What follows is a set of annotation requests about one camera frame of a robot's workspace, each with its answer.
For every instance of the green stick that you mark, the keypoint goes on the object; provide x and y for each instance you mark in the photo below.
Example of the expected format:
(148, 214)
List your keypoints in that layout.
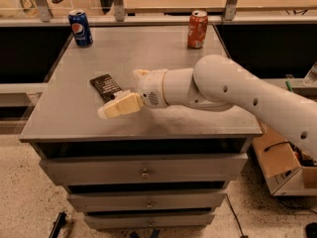
(288, 85)

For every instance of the black round object floor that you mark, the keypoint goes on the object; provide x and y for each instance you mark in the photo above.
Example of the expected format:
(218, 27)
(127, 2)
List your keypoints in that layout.
(311, 230)

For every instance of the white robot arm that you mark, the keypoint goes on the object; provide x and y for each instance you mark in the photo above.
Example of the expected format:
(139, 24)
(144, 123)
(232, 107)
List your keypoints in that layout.
(217, 83)

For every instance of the blue pepsi can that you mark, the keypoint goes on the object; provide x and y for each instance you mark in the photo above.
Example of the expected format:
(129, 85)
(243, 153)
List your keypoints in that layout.
(80, 28)

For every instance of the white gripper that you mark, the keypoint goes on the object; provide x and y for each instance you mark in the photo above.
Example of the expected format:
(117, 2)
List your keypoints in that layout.
(151, 87)

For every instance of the bottom grey drawer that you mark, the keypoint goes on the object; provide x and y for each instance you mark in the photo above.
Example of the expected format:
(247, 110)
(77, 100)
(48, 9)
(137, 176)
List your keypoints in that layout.
(150, 220)

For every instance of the grey drawer cabinet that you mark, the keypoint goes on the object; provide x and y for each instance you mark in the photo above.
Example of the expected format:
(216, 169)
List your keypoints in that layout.
(65, 124)

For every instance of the black object on floor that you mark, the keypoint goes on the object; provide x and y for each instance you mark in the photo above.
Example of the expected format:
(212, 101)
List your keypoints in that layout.
(58, 224)

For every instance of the black rxbar chocolate bar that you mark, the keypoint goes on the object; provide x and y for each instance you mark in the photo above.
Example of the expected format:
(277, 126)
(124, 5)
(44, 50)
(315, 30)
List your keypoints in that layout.
(106, 87)

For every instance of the metal railing frame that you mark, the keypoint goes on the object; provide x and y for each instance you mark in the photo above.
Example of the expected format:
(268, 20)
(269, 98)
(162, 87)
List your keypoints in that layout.
(160, 12)

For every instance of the cardboard box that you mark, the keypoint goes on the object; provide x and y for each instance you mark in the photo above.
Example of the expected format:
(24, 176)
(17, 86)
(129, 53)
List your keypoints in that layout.
(283, 172)

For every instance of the top grey drawer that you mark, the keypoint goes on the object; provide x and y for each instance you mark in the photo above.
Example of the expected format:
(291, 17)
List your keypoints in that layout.
(144, 169)

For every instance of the grey drawer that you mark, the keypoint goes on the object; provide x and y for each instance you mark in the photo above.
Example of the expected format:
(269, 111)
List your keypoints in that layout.
(147, 200)
(150, 220)
(144, 169)

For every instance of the orange soda can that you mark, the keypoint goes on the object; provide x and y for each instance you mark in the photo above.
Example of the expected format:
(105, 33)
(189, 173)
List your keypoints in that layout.
(197, 27)

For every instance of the middle grey drawer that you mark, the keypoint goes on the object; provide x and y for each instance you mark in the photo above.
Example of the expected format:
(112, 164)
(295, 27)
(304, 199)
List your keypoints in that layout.
(147, 200)

